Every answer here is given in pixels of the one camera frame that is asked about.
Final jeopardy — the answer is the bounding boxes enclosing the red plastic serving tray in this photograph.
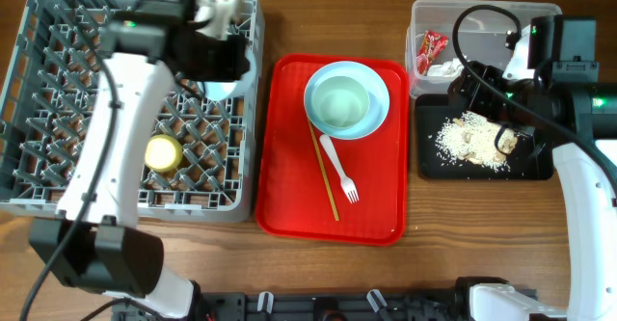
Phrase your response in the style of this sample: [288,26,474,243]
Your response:
[255,53,410,246]

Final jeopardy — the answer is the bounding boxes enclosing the white napkin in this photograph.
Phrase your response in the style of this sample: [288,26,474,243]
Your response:
[426,58,464,78]

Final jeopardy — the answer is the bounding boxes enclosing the white plastic fork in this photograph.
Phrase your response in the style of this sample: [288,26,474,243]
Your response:
[319,134,360,203]

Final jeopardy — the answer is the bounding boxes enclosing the black rectangular food tray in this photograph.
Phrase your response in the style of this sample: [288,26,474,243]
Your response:
[415,94,553,180]

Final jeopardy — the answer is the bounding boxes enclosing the light blue bowl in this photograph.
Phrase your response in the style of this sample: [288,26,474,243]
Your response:
[196,80,254,101]

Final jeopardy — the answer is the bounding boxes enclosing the grey plastic dishwasher rack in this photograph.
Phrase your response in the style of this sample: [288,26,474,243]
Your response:
[1,0,261,222]

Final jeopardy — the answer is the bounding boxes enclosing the clear plastic waste bin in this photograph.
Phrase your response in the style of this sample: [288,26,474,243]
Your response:
[405,0,562,97]

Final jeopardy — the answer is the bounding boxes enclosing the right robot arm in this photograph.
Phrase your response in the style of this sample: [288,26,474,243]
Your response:
[449,8,616,320]

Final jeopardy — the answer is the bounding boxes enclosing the red snack wrapper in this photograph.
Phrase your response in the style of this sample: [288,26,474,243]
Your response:
[416,30,449,75]

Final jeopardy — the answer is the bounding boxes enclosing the large light blue plate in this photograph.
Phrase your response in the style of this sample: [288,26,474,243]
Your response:
[304,61,389,140]

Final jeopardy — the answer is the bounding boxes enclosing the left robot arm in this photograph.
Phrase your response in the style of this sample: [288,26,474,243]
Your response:
[29,0,256,320]

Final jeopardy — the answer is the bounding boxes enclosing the rice and peanut leftovers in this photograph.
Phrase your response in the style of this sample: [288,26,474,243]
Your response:
[429,112,519,173]

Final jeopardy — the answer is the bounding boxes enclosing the green bowl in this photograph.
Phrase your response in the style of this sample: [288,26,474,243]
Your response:
[308,76,370,129]

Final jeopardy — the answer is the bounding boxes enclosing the yellow plastic cup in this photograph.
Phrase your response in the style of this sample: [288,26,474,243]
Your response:
[145,134,182,173]

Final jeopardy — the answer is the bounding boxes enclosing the wooden chopstick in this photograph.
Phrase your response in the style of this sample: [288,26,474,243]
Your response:
[307,117,340,222]

